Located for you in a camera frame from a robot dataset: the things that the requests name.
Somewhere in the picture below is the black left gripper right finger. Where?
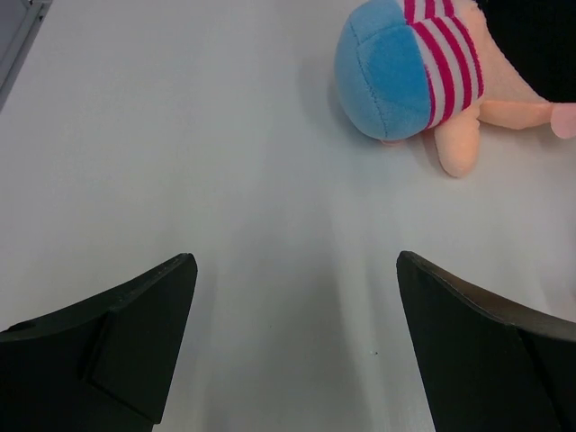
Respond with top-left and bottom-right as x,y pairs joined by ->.
396,251 -> 575,431

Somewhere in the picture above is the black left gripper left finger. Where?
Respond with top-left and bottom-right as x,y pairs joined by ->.
1,254 -> 197,431

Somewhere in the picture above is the boy doll near shelf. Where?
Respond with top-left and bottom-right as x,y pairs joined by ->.
335,0 -> 575,177

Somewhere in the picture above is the aluminium left frame post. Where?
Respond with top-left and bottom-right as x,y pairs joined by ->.
0,0 -> 51,108

